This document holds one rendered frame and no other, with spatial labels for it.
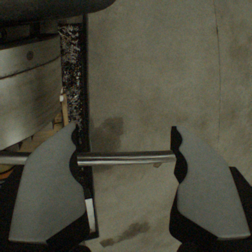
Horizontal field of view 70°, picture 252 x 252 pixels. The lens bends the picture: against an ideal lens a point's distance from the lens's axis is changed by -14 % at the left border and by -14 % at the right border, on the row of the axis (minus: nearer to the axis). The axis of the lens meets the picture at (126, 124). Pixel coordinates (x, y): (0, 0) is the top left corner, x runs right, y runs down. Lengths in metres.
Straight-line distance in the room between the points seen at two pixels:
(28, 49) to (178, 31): 1.60
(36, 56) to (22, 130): 0.10
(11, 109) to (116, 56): 1.35
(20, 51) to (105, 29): 1.29
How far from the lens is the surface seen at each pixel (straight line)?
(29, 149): 0.69
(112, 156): 0.18
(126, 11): 1.57
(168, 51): 1.76
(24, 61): 0.26
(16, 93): 0.26
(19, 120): 0.27
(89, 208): 0.86
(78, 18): 0.93
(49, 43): 0.30
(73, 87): 0.92
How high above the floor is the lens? 1.45
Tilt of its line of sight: 54 degrees down
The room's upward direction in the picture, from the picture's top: 141 degrees clockwise
